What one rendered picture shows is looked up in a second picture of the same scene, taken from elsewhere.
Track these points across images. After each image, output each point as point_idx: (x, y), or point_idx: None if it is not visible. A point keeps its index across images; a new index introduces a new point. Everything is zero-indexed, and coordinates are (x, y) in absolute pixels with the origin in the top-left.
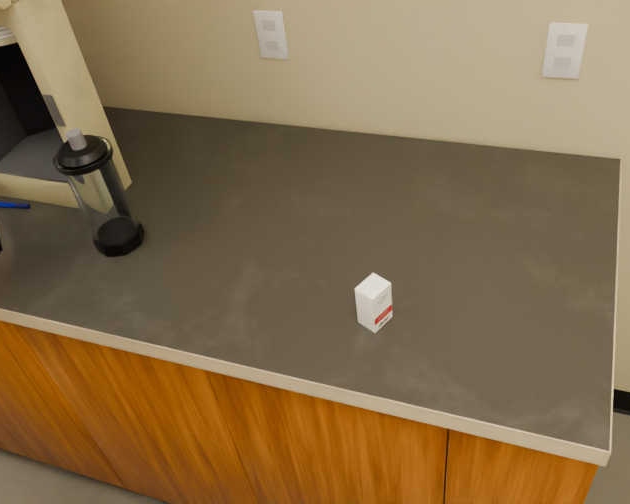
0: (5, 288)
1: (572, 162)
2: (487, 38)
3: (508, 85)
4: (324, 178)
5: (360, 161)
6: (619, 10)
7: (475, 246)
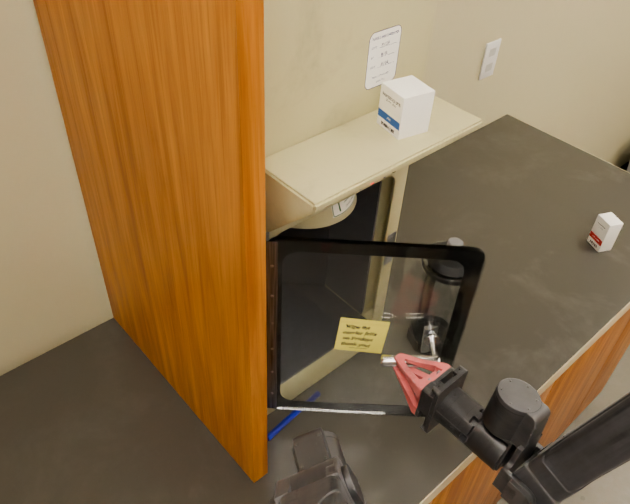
0: (447, 438)
1: (498, 126)
2: (458, 66)
3: (462, 94)
4: (434, 209)
5: (427, 188)
6: (511, 25)
7: (552, 186)
